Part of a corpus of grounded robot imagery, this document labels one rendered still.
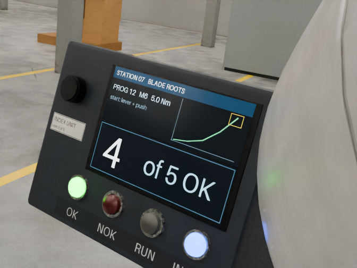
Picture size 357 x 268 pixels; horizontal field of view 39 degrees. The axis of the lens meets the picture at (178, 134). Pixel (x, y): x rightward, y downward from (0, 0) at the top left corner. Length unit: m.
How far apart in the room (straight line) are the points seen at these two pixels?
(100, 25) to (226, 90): 7.96
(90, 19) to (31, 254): 6.32
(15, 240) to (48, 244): 0.16
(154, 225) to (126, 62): 0.16
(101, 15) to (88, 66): 7.87
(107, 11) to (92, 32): 0.41
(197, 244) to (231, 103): 0.12
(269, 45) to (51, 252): 5.98
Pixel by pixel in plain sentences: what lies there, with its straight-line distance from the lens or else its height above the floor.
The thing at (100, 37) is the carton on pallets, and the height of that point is 0.25.
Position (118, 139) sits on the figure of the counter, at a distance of 0.49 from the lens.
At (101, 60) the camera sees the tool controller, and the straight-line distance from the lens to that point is 0.52.
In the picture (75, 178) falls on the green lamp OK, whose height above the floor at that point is 1.13.
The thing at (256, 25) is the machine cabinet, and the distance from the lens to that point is 7.98.
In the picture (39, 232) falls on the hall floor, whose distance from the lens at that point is 2.72.
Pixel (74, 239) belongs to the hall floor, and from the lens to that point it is 2.66.
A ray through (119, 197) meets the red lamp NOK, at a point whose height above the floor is 1.13.
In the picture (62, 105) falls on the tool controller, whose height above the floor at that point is 1.19.
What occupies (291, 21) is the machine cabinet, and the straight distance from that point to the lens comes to 7.85.
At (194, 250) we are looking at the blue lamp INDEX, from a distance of 0.43.
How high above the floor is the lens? 1.33
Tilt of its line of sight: 17 degrees down
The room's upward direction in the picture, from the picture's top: 7 degrees clockwise
